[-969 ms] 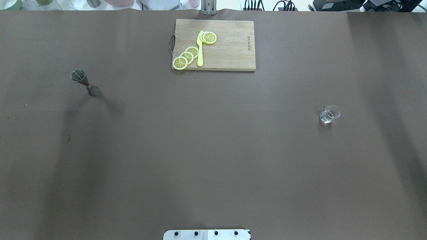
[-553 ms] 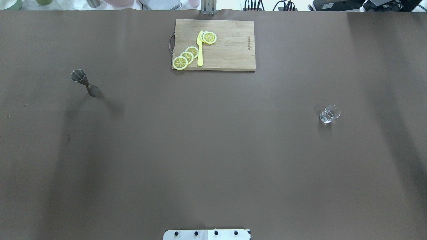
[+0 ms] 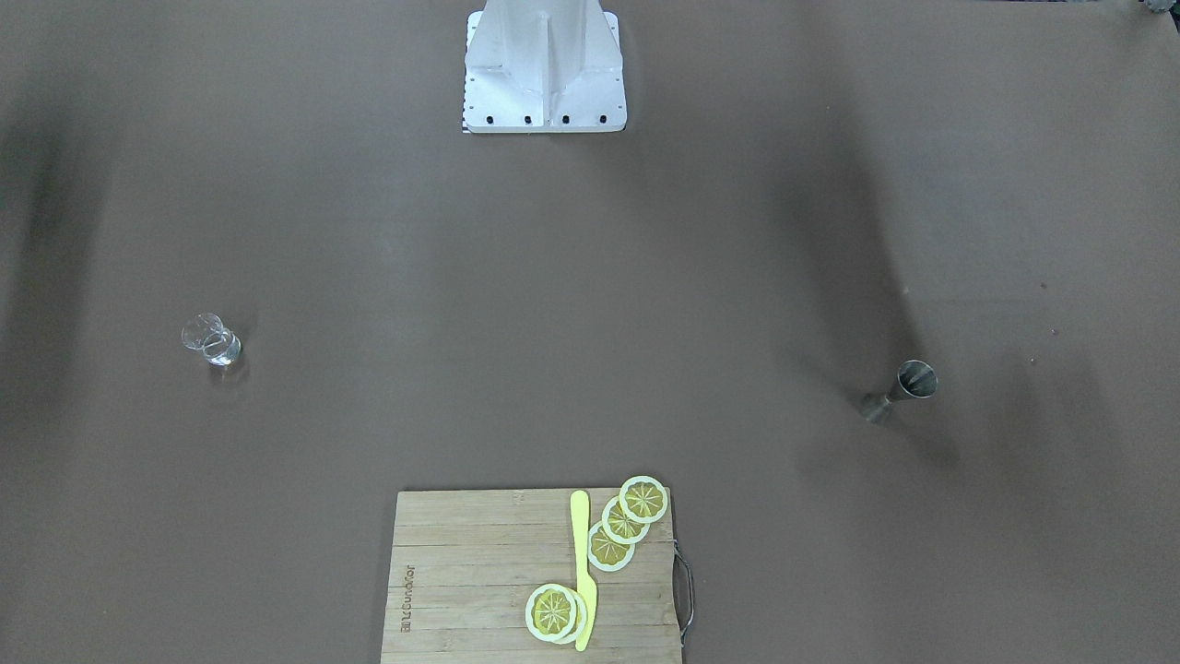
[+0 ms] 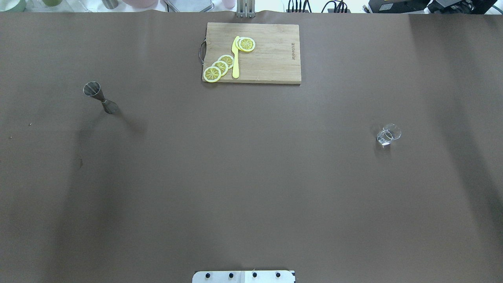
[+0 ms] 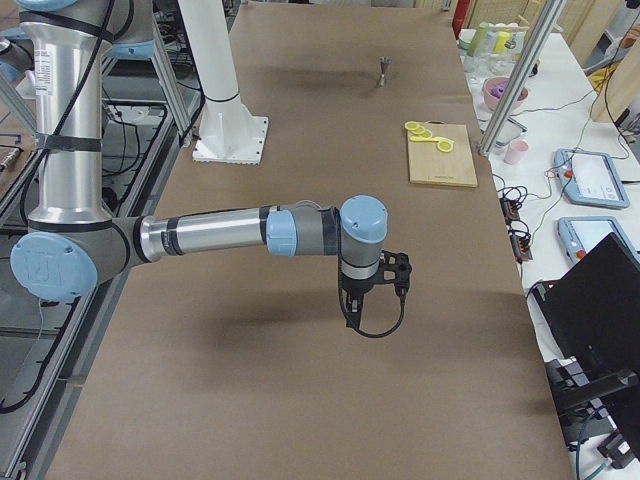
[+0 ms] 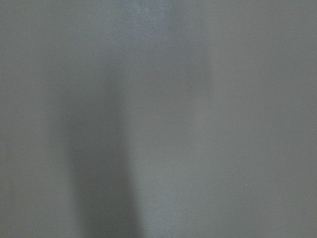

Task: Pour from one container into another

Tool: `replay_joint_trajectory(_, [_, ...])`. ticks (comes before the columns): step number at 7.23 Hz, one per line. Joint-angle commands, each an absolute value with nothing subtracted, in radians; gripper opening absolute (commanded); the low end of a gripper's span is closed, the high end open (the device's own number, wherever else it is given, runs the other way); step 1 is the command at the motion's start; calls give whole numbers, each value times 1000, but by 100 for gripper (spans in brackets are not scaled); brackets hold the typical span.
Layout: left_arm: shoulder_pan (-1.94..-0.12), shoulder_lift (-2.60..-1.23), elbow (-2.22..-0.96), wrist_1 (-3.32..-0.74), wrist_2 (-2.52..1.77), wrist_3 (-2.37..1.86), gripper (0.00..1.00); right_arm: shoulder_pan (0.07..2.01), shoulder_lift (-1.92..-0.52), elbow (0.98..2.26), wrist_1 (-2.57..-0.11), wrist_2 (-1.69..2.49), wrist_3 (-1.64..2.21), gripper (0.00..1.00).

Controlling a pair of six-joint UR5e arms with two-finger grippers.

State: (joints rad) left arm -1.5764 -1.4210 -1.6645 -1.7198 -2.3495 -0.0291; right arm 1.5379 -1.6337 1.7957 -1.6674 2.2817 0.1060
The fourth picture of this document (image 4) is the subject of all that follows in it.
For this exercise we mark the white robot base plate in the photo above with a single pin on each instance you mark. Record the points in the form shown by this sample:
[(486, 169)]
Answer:
[(245, 276)]

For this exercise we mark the aluminium frame post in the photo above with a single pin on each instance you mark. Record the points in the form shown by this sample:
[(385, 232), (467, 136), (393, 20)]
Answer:
[(245, 9)]

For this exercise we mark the small clear glass beaker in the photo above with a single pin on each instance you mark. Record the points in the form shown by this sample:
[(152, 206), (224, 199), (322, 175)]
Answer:
[(388, 134)]

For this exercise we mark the pink plastic cup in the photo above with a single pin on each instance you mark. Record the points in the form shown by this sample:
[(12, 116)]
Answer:
[(229, 4)]

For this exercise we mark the yellow plastic knife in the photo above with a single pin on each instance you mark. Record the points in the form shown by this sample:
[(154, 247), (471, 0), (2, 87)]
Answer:
[(235, 51)]

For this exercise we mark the pink bowl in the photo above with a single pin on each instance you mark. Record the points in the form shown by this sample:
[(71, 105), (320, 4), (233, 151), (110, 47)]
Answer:
[(141, 4)]

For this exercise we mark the green cup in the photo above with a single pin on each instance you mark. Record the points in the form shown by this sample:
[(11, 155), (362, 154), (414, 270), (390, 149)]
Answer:
[(12, 5)]

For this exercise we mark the wooden cutting board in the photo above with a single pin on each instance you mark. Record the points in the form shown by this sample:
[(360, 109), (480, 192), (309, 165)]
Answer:
[(276, 58)]

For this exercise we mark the lemon slice by knife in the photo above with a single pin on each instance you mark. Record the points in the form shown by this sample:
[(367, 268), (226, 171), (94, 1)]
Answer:
[(245, 44)]

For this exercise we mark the lemon slice front left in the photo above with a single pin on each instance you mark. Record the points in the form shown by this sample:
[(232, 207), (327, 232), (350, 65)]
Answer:
[(212, 74)]

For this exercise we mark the steel jigger measuring cup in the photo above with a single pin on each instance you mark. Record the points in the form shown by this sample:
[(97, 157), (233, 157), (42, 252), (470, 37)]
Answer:
[(94, 90)]

